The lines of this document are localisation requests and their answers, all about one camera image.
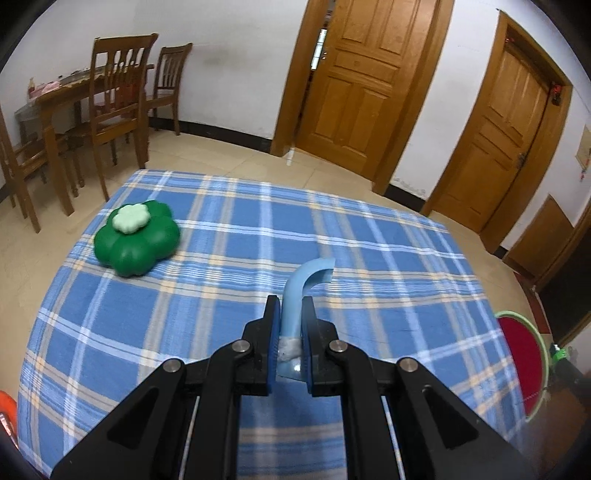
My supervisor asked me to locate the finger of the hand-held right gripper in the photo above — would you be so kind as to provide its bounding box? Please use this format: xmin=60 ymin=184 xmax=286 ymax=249
xmin=549 ymin=355 xmax=591 ymax=394

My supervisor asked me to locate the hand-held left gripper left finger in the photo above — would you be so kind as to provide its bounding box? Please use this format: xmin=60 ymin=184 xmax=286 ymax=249
xmin=51 ymin=295 xmax=281 ymax=480

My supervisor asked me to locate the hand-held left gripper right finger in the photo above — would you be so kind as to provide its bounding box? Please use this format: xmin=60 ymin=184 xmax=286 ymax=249
xmin=301 ymin=296 xmax=539 ymax=480

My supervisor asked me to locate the light blue plastic strip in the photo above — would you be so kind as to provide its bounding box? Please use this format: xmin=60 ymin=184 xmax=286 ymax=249
xmin=276 ymin=258 xmax=334 ymax=381

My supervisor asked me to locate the red basin with green rim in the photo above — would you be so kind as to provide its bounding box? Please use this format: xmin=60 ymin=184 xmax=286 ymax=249
xmin=494 ymin=311 xmax=550 ymax=421

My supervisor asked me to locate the black entrance door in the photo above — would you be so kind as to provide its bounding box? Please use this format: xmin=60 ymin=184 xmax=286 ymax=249
xmin=538 ymin=235 xmax=591 ymax=347

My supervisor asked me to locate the red doormat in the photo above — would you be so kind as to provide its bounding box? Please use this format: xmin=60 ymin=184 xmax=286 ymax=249
xmin=512 ymin=272 xmax=550 ymax=333

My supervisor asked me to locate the blue plaid blanket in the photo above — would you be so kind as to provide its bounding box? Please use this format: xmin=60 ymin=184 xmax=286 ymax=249
xmin=17 ymin=168 xmax=529 ymax=480

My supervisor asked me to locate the low wooden cabinet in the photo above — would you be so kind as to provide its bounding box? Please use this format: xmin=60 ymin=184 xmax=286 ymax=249
xmin=503 ymin=194 xmax=591 ymax=282

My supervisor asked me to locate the green flower-shaped cushion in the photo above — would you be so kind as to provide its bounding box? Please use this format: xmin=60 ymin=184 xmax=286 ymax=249
xmin=93 ymin=200 xmax=181 ymax=278

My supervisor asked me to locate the closed wooden door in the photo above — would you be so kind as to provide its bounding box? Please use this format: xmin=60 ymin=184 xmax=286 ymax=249
xmin=436 ymin=34 xmax=550 ymax=232

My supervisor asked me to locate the orange plastic stool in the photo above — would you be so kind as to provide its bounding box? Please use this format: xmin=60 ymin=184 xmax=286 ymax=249
xmin=0 ymin=390 xmax=19 ymax=444

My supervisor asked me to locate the open wooden door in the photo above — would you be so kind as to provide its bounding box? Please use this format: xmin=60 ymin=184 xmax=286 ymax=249
xmin=298 ymin=0 xmax=419 ymax=178

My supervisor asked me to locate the wooden dining chair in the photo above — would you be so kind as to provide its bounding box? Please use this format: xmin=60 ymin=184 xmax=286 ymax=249
xmin=62 ymin=33 xmax=160 ymax=201
xmin=145 ymin=43 xmax=193 ymax=136
xmin=0 ymin=108 xmax=51 ymax=234

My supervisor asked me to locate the dark wooden dining table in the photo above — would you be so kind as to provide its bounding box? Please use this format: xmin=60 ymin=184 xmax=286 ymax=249
xmin=16 ymin=65 xmax=155 ymax=217

